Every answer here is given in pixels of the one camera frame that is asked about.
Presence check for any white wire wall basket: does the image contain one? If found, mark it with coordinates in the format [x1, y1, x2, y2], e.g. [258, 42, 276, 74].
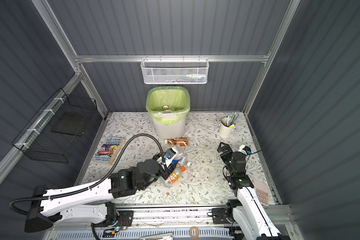
[141, 59, 210, 85]

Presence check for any tape roll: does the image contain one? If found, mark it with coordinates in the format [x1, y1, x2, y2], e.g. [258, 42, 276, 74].
[189, 227, 200, 240]

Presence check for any white trash bin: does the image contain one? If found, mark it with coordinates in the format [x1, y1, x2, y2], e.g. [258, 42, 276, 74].
[151, 113, 186, 139]

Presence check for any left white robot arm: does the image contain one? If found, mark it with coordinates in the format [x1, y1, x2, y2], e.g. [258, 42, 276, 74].
[9, 150, 184, 233]

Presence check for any blue white label bottle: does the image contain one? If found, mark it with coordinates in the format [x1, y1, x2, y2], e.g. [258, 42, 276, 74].
[164, 147, 187, 168]

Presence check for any black wire side basket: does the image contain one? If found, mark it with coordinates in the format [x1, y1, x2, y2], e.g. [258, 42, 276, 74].
[12, 89, 98, 164]

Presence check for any orange label bottle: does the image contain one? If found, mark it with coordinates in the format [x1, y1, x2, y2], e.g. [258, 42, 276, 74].
[164, 166, 187, 187]

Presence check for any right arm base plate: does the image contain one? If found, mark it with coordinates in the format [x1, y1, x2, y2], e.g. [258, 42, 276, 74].
[211, 208, 235, 225]

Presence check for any pink white calculator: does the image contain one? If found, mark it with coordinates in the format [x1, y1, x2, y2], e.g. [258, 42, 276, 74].
[251, 179, 271, 207]

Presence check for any white pen cup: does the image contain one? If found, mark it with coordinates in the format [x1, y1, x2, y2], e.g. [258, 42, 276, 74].
[219, 117, 235, 138]

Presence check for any green bin liner bag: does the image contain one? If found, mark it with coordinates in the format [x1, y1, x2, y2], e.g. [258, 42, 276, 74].
[146, 86, 191, 125]

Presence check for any colourful paperback book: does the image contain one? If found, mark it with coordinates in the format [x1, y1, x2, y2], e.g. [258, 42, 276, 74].
[93, 137, 126, 165]

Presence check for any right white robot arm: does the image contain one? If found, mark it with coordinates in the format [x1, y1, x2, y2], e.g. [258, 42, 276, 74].
[212, 142, 290, 240]

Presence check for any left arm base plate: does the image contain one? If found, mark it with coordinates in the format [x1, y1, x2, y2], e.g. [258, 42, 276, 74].
[94, 211, 135, 228]

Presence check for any brown label bottle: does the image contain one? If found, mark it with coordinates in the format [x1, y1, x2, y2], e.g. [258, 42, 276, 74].
[165, 138, 189, 147]

